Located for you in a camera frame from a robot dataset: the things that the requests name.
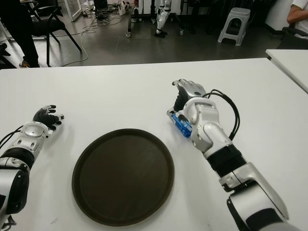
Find left robot hand black silver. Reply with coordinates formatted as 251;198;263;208
33;104;65;132

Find right robot hand black silver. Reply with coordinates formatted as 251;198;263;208
167;78;207;116

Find blue Oreo cookie packet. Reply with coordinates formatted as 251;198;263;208
170;113;193;140

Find white humanoid robot leg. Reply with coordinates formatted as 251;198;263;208
154;0;173;38

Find black chair with armrest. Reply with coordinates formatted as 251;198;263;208
0;43;9;70

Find standing person in black trousers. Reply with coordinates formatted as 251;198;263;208
0;0;40;68

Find grey plastic stool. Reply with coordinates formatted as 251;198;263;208
218;7;248;46

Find round dark brown tray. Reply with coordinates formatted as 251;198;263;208
71;128;174;227

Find white framed leaning panel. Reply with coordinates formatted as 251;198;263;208
61;0;84;23

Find white neighbouring table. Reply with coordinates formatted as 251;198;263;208
265;49;308;94

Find black equipment box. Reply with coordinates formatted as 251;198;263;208
93;0;109;14

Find seated person in white shirt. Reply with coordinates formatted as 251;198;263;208
286;0;308;40

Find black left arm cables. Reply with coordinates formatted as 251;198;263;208
0;126;25;147

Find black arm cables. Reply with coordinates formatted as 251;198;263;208
203;89;241;141
0;126;25;147

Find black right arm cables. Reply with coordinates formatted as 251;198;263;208
203;89;241;141

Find white cable on floor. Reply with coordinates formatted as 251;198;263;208
56;18;99;67

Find black wheeled gantry frame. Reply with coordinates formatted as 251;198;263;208
124;0;186;38

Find black metal frame chair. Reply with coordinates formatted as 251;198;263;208
26;0;82;67

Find tangled floor cable pile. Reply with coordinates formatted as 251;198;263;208
83;3;121;26

